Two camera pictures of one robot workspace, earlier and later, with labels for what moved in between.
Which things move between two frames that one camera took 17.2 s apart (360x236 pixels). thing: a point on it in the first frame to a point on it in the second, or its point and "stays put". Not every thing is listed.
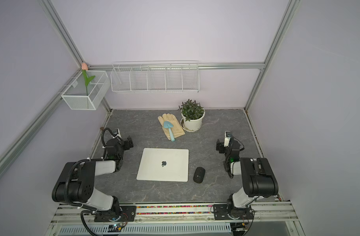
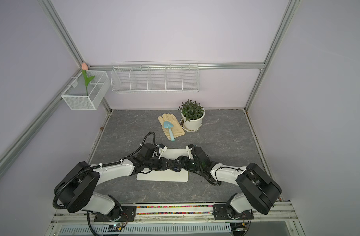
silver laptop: [164, 164] stays put
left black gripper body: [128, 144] to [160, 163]
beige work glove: [170, 127] stays put
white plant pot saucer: [183, 128] stays put
